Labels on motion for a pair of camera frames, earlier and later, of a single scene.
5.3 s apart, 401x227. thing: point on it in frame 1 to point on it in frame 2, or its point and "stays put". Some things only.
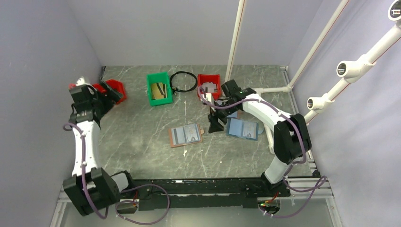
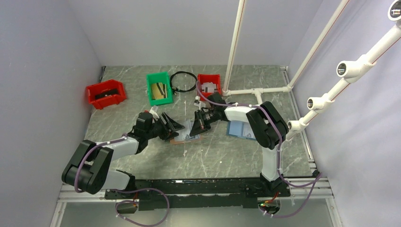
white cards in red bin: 209,87 stays put
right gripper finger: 215,126 to 198,126
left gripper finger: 112,95 to 172,125
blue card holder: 238,127 stays put
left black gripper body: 100,101 to 159,129
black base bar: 150,194 stays put
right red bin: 213,78 stays put
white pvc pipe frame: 346,70 stays put
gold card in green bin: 159,91 stays put
